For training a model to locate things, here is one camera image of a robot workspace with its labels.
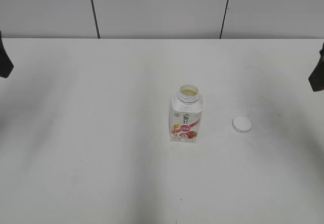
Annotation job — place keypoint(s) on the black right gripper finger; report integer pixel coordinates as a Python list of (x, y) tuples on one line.
[(316, 78)]

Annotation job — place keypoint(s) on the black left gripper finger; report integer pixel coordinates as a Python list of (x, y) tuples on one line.
[(6, 66)]

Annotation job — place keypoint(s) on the white bottle cap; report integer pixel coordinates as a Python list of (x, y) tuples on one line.
[(241, 124)]

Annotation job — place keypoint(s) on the white yili changqing bottle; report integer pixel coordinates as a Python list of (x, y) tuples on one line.
[(185, 114)]

